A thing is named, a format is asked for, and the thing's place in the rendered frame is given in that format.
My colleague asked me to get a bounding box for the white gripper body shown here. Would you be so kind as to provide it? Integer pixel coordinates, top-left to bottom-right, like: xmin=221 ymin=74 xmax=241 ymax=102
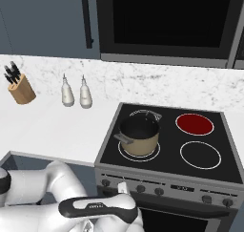
xmin=117 ymin=181 xmax=132 ymax=196

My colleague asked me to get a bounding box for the black and grey stove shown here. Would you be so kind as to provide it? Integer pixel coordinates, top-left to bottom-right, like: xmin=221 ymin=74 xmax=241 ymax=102
xmin=93 ymin=101 xmax=244 ymax=232

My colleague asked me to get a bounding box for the tan pot with black inside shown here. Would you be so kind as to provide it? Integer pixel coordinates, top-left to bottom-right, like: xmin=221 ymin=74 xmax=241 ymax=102
xmin=112 ymin=109 xmax=163 ymax=158

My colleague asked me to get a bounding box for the black oven door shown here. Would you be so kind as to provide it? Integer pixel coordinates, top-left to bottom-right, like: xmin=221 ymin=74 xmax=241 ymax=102
xmin=96 ymin=185 xmax=238 ymax=232

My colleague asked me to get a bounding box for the white bottle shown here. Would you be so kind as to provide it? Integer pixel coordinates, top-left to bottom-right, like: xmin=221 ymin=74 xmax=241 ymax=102
xmin=60 ymin=73 xmax=75 ymax=108
xmin=79 ymin=74 xmax=93 ymax=109

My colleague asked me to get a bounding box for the wooden knife block with knives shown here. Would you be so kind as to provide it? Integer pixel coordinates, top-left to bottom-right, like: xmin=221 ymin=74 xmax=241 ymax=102
xmin=3 ymin=60 xmax=37 ymax=105

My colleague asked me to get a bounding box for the black microwave oven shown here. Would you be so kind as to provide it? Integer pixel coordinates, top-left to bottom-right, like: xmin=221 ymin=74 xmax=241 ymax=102
xmin=94 ymin=0 xmax=244 ymax=70

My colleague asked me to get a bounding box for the grey-blue cupboard door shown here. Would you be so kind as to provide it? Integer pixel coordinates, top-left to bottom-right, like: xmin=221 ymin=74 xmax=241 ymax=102
xmin=0 ymin=8 xmax=15 ymax=55
xmin=0 ymin=0 xmax=101 ymax=60

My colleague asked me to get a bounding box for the dark oven door handle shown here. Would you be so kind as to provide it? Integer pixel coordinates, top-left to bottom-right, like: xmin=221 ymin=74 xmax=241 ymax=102
xmin=100 ymin=189 xmax=231 ymax=219

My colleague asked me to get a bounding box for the black cupboard door handle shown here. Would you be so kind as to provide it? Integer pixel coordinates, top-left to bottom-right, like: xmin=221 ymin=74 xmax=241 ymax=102
xmin=80 ymin=0 xmax=94 ymax=50

